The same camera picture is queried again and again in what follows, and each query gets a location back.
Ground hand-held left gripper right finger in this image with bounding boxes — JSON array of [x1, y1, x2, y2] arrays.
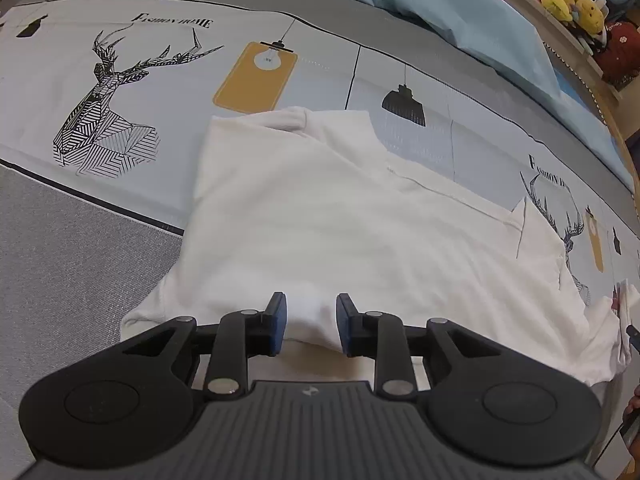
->
[[335, 292, 502, 401]]

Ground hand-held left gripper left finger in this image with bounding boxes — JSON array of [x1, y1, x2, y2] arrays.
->
[[122, 290, 289, 401]]

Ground white t-shirt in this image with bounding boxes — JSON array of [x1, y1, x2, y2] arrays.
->
[[120, 106, 640, 387]]

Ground printed deer lamp bed sheet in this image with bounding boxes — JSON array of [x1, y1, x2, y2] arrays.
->
[[0, 0, 640, 480]]

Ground dark red plush cushion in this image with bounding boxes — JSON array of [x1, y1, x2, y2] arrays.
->
[[592, 21, 640, 88]]

